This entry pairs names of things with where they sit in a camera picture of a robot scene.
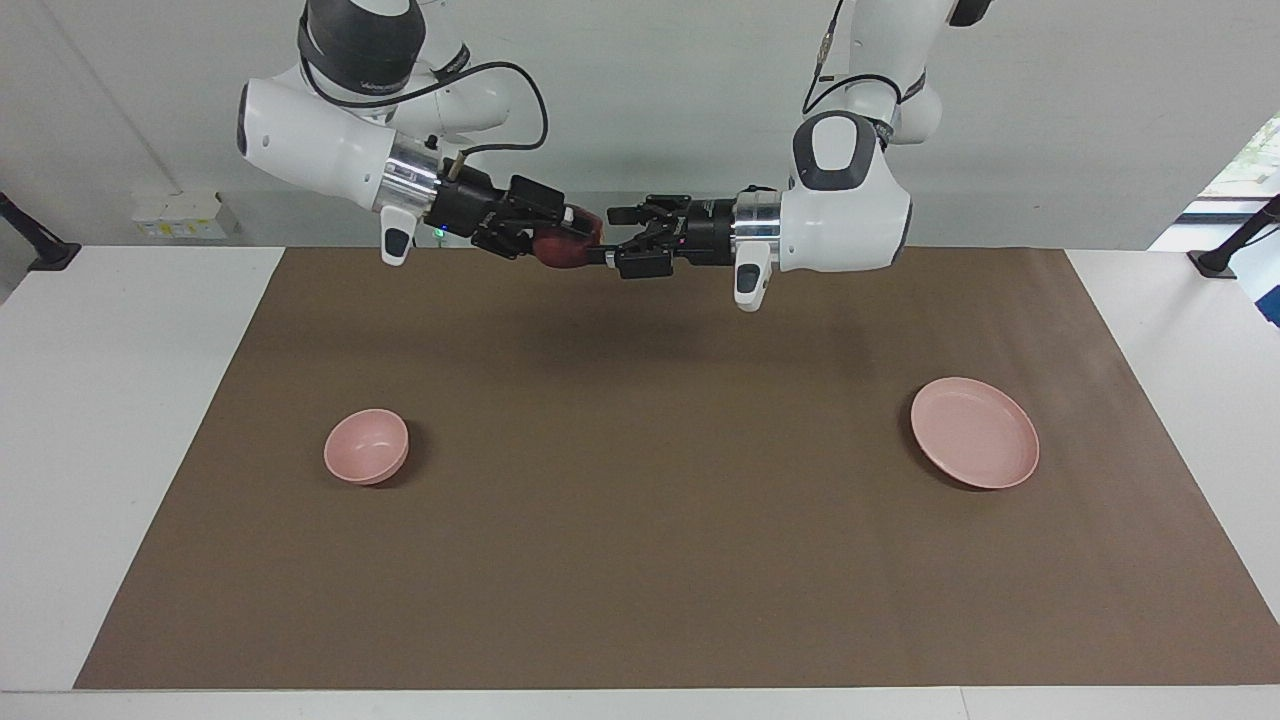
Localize black clamp stand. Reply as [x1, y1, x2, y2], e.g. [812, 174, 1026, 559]
[1187, 193, 1280, 280]
[0, 190, 83, 273]

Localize pink bowl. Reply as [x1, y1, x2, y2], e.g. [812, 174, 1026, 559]
[323, 408, 411, 487]

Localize brown table mat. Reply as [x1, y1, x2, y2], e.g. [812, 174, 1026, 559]
[73, 247, 1280, 691]

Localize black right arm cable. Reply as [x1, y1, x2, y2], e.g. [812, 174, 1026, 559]
[298, 30, 549, 183]

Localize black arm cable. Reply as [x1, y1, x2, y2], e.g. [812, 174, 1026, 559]
[298, 30, 549, 183]
[802, 0, 903, 116]

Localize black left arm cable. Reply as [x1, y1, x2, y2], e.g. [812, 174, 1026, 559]
[802, 0, 903, 116]

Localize glass window dark frame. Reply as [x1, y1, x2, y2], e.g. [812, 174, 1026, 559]
[1148, 112, 1280, 251]

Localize dark red apple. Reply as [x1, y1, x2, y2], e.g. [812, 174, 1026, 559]
[530, 228, 603, 271]

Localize pink plate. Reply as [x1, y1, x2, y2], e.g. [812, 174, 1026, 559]
[910, 376, 1041, 491]

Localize white wall socket strip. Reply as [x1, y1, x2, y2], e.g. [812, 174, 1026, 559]
[130, 190, 242, 242]

